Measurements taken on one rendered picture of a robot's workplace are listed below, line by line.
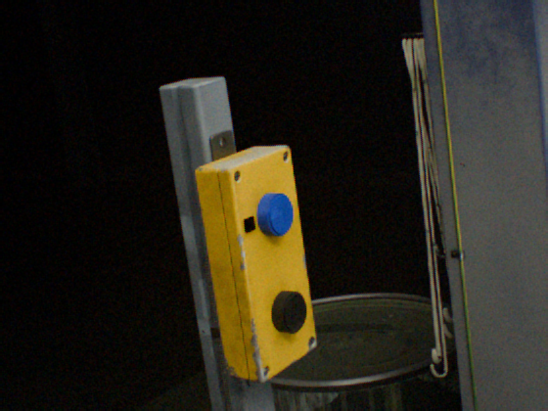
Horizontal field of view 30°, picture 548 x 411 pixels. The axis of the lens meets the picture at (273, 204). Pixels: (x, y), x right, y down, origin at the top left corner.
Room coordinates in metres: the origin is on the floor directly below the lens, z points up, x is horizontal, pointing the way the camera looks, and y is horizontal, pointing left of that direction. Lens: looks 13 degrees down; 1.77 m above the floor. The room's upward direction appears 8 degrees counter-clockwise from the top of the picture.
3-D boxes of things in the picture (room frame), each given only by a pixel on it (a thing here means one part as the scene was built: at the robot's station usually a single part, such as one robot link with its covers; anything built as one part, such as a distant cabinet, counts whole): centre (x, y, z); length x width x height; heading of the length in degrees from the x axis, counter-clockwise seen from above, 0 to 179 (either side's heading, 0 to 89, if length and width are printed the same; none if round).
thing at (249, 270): (1.19, 0.03, 1.42); 0.12 x 0.06 x 0.26; 142
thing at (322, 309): (2.33, -0.13, 0.86); 0.54 x 0.54 x 0.01
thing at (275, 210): (1.17, 0.00, 1.48); 0.05 x 0.02 x 0.05; 142
